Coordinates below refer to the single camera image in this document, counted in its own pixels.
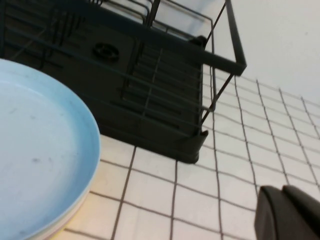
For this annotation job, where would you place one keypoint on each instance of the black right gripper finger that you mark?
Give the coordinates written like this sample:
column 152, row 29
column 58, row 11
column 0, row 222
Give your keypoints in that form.
column 287, row 215

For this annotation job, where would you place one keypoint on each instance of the light blue plate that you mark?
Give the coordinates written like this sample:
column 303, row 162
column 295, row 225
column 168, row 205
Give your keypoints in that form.
column 37, row 150

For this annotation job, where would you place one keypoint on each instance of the pale green plate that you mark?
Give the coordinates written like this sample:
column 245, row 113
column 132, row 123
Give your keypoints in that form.
column 84, row 200

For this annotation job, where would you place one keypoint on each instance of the white grid-pattern table mat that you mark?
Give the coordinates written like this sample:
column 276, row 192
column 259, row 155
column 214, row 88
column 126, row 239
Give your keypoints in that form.
column 175, row 200

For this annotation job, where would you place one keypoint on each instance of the black plastic drain tray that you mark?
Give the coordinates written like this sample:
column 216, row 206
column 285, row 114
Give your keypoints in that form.
column 112, row 82

